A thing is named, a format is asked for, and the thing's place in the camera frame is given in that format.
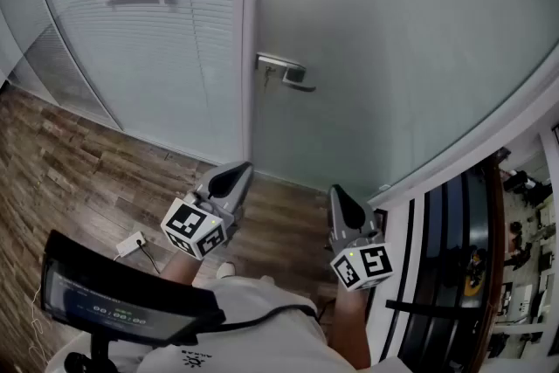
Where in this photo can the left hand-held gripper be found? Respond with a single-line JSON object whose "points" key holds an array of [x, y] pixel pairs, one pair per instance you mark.
{"points": [[192, 227]]}

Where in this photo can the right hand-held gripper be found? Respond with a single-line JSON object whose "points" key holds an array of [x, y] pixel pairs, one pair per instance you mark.
{"points": [[362, 266]]}

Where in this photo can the frosted glass door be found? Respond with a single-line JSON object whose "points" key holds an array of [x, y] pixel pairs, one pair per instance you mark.
{"points": [[393, 35]]}

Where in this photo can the person's left forearm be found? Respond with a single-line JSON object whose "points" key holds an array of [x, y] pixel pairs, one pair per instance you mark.
{"points": [[181, 268]]}

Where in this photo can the person's right forearm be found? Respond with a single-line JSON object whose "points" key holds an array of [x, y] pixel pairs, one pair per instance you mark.
{"points": [[349, 327]]}

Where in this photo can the person's white left shoe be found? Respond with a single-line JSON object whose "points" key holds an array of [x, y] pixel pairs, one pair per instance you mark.
{"points": [[226, 269]]}

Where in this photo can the black striped glass partition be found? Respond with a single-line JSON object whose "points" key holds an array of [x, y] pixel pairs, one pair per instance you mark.
{"points": [[436, 253]]}

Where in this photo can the metal keys in lock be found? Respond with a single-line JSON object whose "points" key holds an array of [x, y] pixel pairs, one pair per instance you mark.
{"points": [[267, 78]]}

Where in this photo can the white power strip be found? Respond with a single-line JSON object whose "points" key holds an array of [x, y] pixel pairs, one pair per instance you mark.
{"points": [[130, 243]]}

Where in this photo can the black chest-mounted screen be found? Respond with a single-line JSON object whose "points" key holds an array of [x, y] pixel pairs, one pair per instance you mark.
{"points": [[122, 292]]}

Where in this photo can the white window blinds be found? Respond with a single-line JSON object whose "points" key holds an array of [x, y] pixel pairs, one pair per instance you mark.
{"points": [[131, 57]]}

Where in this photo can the brown wooden frame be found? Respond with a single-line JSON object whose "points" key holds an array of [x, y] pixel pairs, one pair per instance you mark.
{"points": [[495, 231]]}

